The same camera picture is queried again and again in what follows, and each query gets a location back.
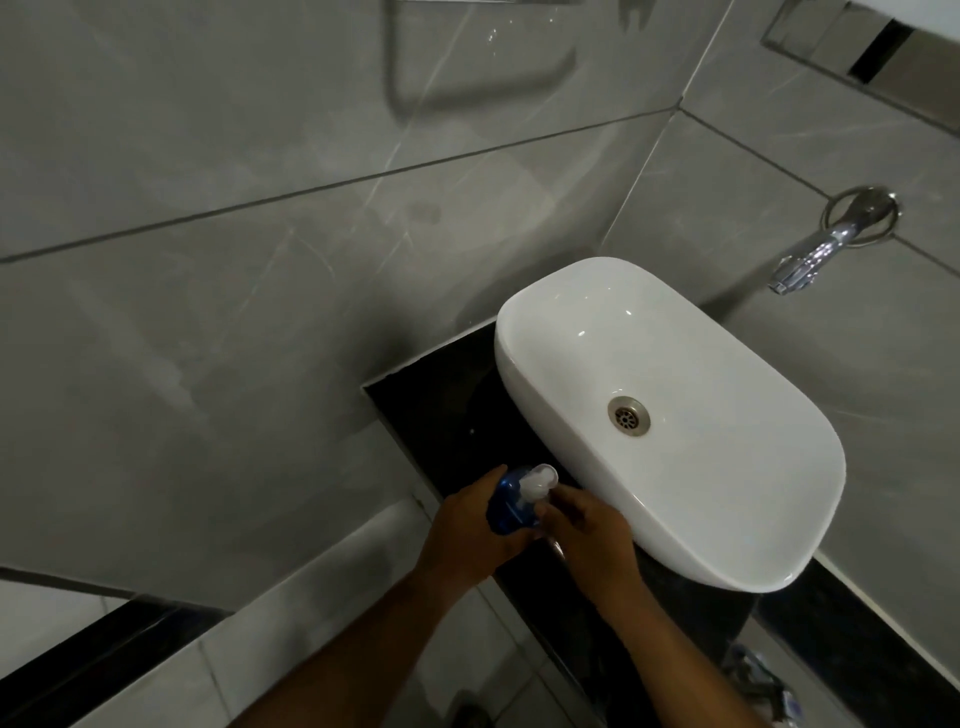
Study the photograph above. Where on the person's right hand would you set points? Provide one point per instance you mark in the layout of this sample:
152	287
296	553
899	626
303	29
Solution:
596	544

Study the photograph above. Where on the person's left hand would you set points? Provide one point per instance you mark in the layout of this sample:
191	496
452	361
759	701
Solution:
457	536

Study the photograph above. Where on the person's right fingers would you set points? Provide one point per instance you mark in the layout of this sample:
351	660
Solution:
559	510

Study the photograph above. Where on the person's left thumb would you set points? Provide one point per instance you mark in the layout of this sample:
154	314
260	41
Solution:
521	538

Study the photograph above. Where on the blue pump soap bottle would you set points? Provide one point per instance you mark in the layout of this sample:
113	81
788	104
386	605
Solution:
514	501

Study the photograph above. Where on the person's right forearm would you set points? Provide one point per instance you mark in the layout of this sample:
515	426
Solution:
679	660

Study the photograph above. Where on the person's left forearm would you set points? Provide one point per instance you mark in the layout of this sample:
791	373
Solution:
352	660

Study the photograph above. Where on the black stone counter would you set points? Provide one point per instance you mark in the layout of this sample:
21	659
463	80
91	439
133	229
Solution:
570	525

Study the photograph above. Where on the metal basin drain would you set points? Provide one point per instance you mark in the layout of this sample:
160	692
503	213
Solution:
628	415

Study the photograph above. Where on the white ceramic wash basin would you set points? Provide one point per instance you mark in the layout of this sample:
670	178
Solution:
667	420

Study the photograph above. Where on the chrome valve under counter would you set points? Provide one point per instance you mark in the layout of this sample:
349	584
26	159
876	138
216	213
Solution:
761	682

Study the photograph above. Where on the chrome wall faucet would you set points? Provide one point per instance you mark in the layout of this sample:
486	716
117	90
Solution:
836	240

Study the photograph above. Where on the wall mirror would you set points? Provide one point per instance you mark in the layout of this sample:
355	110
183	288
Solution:
870	56

